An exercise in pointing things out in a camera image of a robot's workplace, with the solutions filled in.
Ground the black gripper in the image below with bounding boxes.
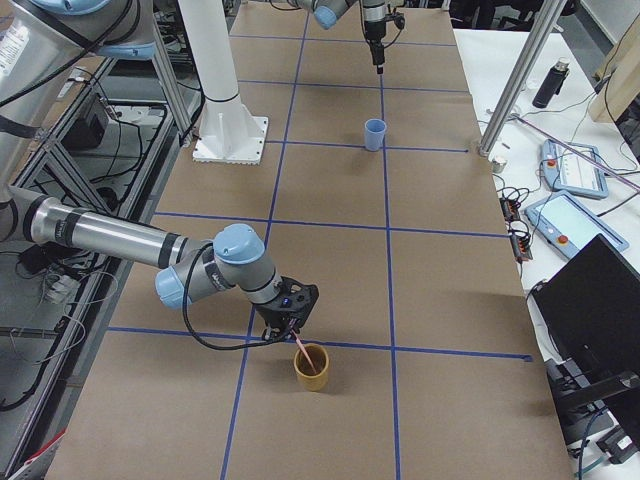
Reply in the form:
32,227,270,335
256,299,305,342
364,19,387,74

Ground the pink chopstick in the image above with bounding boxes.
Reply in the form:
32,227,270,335
292,331,317,375

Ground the blue plastic cup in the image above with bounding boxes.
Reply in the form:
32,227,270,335
364,118,387,152

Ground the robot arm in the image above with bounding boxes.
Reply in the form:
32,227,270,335
288,0,397,75
1,1,319,350

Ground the yellow-brown cylindrical cup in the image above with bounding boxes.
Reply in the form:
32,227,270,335
293,344,330,392

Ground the small metal cylinder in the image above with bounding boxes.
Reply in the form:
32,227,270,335
491,156,508,174

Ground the white central pillar with base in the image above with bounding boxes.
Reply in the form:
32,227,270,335
179,0,269,165

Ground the dark water bottle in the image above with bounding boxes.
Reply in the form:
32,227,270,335
532,57,570,109

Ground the far teach pendant tablet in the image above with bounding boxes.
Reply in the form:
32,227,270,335
541,139,609,200

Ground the teach pendant tablet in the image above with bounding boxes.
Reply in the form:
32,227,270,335
525,191,629,259
541,139,609,200

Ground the near teach pendant tablet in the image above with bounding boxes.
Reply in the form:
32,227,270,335
525,191,629,259

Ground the black laptop monitor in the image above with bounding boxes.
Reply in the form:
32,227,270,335
533,234,639,443

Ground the aluminium frame post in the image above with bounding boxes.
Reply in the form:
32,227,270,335
477,0,566,157

